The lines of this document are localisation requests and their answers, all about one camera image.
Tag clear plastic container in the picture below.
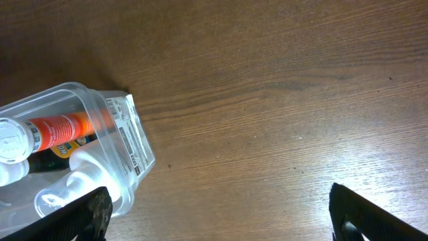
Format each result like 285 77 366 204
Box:
1 82 155 236

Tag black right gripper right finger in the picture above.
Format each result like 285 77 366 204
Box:
328 183 427 241

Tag white spray bottle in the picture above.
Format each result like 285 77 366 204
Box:
34 91 156 218

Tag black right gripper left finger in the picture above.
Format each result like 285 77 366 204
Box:
2 187 113 241

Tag orange tube with white cap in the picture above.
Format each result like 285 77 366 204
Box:
1 109 115 164

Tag dark bottle with white cap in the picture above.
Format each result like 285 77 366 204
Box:
1 135 97 187

